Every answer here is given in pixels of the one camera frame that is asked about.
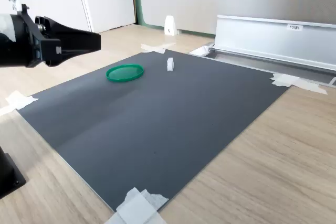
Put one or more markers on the white tape piece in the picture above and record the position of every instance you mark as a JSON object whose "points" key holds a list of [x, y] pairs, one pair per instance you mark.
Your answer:
{"points": [[136, 207], [19, 100], [156, 47], [286, 80]]}

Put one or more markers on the dark grey mat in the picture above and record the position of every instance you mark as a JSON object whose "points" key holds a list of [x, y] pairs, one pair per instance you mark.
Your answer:
{"points": [[157, 129]]}

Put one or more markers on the white duct label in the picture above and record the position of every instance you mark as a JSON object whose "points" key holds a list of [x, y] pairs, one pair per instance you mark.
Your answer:
{"points": [[295, 27]]}

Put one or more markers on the small white bracket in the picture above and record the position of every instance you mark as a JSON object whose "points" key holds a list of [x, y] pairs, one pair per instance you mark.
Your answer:
{"points": [[169, 26]]}

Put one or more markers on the wide white panel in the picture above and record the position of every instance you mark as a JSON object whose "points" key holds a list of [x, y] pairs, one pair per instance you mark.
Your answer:
{"points": [[60, 6]]}

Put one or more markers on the small white plastic terminal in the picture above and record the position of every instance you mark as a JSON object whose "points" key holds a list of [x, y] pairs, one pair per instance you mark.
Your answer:
{"points": [[170, 64]]}

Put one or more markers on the round green lid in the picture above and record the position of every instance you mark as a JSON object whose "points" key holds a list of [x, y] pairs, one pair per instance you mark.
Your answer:
{"points": [[124, 73]]}

